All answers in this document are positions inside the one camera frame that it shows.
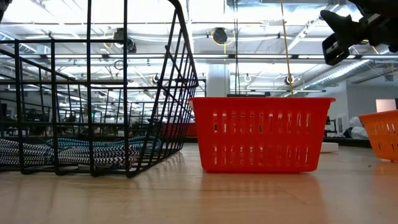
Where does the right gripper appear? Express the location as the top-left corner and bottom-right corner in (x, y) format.
(320, 0), (398, 66)

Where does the orange plastic slotted basket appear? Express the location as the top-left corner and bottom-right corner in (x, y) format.
(358, 110), (398, 162)

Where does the white product box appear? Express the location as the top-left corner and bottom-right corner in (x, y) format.
(320, 142), (340, 154)

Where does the red plastic slotted basket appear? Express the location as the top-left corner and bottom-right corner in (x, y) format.
(188, 96), (336, 174)

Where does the black wire basket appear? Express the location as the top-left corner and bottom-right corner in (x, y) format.
(0, 0), (199, 179)

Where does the teal braided cable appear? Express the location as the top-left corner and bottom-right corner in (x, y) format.
(45, 135), (163, 154)

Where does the black white braided cable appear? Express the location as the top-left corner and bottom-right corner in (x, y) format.
(0, 138), (141, 168)

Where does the red background bin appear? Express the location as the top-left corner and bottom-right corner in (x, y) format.
(161, 122), (198, 138)

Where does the white building pillar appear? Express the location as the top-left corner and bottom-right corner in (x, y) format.
(206, 63), (231, 98)

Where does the yellow hanging cable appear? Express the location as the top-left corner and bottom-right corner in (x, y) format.
(280, 0), (295, 96)

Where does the black aluminium table frame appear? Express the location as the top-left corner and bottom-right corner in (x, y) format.
(0, 135), (373, 149)

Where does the black ceiling cable reel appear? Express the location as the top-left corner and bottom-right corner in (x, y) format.
(112, 27), (137, 54)
(212, 27), (229, 45)

